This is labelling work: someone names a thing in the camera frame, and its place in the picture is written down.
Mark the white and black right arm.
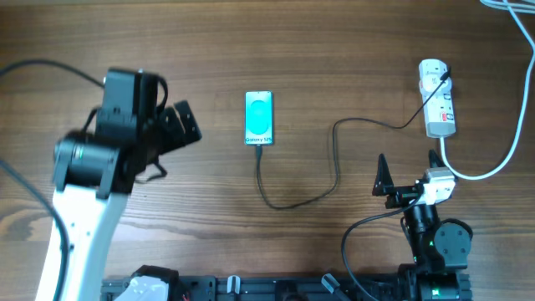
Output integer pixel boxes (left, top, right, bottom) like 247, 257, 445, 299
372, 150, 473, 301

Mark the white USB charger adapter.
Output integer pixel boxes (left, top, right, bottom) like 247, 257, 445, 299
419, 74, 452, 97

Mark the white power strip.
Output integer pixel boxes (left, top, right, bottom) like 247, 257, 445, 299
419, 59, 456, 139

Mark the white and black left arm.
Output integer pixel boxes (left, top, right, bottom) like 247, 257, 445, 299
36, 69, 201, 300

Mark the blue-screen Galaxy smartphone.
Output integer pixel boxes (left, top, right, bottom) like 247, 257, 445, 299
244, 90, 274, 145

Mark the black USB-C charging cable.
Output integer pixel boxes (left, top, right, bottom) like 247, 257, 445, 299
254, 68, 453, 211

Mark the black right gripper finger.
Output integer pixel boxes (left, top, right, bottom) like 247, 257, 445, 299
372, 154, 395, 196
428, 150, 446, 168

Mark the white power strip cord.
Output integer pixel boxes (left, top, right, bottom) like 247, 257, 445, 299
439, 0, 535, 181

